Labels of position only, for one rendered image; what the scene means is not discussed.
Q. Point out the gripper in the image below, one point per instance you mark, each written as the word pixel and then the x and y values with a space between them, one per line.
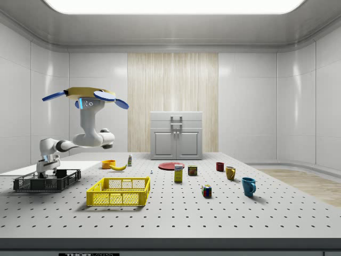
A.
pixel 46 166

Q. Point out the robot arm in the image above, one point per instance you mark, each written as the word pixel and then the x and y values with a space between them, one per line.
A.
pixel 88 122

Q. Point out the dark grey basket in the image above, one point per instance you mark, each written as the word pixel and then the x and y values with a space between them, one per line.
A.
pixel 64 182

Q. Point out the white board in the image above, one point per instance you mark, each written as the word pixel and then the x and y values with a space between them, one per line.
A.
pixel 77 164

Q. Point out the yellow bowl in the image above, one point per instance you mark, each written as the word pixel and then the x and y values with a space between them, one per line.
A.
pixel 106 165

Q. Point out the banana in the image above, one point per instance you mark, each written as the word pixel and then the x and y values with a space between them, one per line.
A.
pixel 118 168

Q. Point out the yellow basket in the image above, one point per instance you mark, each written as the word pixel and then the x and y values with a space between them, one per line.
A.
pixel 117 198

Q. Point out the small white bottle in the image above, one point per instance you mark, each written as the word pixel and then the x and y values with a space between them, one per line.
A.
pixel 130 160

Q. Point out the red plate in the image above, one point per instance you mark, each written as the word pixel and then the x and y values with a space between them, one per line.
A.
pixel 167 166

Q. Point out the white cabinet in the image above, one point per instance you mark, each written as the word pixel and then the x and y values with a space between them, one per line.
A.
pixel 175 144

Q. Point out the yellow white box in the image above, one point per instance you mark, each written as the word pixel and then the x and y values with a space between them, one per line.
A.
pixel 179 174

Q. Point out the flat-sided can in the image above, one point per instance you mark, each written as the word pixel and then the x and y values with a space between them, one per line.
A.
pixel 192 170

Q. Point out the puzzle cube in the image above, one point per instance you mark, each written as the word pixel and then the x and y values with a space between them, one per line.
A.
pixel 206 191

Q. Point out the red mug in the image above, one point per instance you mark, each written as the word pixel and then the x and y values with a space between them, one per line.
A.
pixel 219 167

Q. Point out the yellow mug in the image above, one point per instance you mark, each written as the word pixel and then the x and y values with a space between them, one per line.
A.
pixel 229 174

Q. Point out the blue mug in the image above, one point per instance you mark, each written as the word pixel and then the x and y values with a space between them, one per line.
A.
pixel 247 188

